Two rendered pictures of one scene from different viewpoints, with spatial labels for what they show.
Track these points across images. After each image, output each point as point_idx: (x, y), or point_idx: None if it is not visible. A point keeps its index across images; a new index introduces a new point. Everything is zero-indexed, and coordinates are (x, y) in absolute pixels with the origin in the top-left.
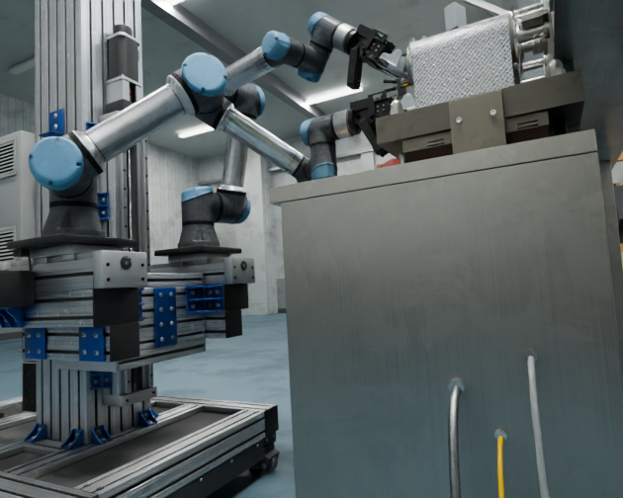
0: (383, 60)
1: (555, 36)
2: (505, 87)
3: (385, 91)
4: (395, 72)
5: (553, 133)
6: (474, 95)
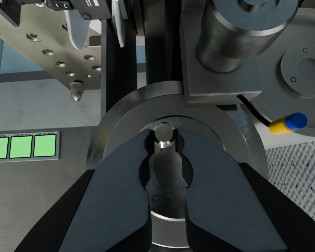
0: None
1: (92, 126)
2: (44, 69)
3: (12, 20)
4: (127, 141)
5: (166, 65)
6: (26, 54)
